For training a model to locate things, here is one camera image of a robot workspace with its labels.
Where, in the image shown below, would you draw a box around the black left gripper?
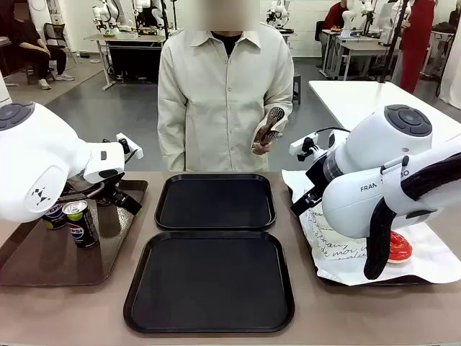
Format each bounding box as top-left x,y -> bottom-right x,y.
97,181 -> 143,218

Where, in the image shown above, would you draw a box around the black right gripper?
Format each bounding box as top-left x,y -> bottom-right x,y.
290,156 -> 327,218

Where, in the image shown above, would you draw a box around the black Pepsi can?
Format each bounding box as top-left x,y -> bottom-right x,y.
61,200 -> 100,249
42,205 -> 69,231

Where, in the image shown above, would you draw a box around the printed paper donut sleeve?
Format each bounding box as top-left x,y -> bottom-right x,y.
301,207 -> 368,261

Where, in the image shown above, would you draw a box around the perforated metal tongs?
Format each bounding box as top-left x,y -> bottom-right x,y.
253,106 -> 286,147

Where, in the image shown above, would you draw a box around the person's right forearm beige sleeve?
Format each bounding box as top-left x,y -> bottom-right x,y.
157,107 -> 189,173

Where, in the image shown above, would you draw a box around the person's left forearm beige sleeve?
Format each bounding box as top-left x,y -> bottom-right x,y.
266,86 -> 295,133

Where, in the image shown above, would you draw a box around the person's left hand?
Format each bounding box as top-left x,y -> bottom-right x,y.
251,139 -> 275,157

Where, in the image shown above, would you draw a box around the white side table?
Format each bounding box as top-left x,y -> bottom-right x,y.
308,79 -> 461,146

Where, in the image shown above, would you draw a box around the brown plastic tray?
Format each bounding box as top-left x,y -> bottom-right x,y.
0,179 -> 149,288

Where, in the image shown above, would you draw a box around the black square serving tray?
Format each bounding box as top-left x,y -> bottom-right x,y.
122,230 -> 296,334
153,173 -> 277,232

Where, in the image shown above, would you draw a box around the red glazed donut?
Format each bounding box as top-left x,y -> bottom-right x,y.
387,231 -> 414,266

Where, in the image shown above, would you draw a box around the person in beige shirt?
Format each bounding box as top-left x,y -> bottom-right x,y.
157,21 -> 295,173

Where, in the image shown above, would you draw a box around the white paper sheet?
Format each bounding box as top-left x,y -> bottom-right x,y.
281,168 -> 461,288

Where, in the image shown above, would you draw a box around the black tray under paper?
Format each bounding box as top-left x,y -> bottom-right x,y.
286,179 -> 439,288

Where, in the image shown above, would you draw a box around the grey background work table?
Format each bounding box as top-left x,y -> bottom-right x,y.
84,31 -> 167,91
319,27 -> 401,81

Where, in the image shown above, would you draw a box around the black tripod pole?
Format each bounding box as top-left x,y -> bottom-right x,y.
380,0 -> 412,84

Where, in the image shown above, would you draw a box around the black undershirt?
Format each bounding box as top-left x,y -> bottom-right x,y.
210,30 -> 243,58

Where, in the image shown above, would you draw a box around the seated person in black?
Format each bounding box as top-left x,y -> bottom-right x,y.
6,3 -> 76,91

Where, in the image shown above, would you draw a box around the standing person in red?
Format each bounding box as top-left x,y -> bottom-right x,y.
398,0 -> 437,94

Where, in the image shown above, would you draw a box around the black mesh office chair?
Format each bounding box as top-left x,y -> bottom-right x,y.
42,22 -> 79,66

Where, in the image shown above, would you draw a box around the person's head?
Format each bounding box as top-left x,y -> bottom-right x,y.
196,0 -> 262,34

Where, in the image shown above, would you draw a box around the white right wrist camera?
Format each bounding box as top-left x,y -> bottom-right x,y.
290,132 -> 320,162

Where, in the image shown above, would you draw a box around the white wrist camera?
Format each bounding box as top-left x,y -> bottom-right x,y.
115,132 -> 145,161
290,132 -> 320,162

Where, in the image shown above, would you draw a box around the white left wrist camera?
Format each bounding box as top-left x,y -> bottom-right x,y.
115,132 -> 145,161

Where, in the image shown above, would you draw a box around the black camera cable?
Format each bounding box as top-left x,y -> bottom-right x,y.
316,126 -> 352,145

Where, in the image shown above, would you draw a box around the black fabric cable sleeve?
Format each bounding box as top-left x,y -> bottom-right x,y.
362,151 -> 461,281

